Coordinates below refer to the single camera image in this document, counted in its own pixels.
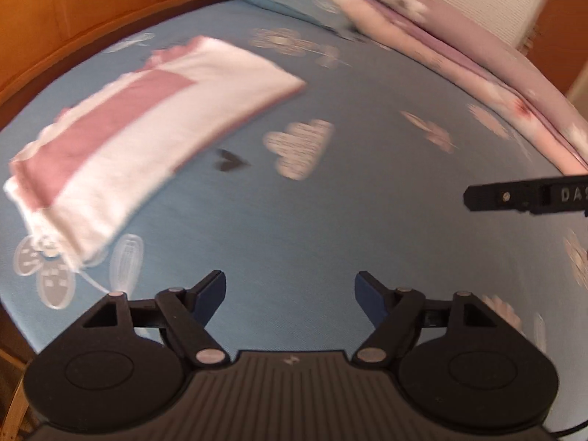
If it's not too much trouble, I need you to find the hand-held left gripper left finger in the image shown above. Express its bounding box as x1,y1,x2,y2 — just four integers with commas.
83,270,230,369

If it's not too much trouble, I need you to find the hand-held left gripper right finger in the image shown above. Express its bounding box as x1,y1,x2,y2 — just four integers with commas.
354,271,503,369

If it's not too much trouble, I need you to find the pink and white sweater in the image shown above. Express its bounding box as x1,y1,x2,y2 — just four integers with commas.
2,34,308,273

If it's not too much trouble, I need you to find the blue floral bed sheet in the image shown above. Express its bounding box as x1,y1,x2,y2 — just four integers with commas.
0,0,588,441

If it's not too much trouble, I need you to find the brown wooden door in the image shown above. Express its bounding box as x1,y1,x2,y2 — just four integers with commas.
523,0,588,98

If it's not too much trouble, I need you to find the pink floral quilt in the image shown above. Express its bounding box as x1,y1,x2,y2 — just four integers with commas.
305,0,588,176

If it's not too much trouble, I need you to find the wooden headboard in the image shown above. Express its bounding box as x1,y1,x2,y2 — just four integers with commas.
0,0,260,118

